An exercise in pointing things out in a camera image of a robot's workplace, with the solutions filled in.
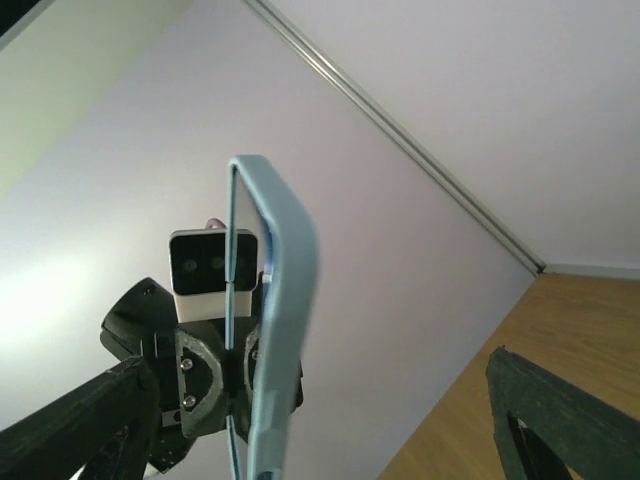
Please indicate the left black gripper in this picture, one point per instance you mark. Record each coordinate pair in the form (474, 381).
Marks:
(201, 383)

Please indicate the light blue phone case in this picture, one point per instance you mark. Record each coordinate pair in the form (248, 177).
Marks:
(288, 250)

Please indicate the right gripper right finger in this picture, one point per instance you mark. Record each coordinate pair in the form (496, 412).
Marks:
(548, 428)

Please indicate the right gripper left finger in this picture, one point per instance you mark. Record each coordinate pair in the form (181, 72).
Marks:
(103, 429)

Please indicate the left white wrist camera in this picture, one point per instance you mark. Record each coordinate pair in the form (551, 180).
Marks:
(198, 273)

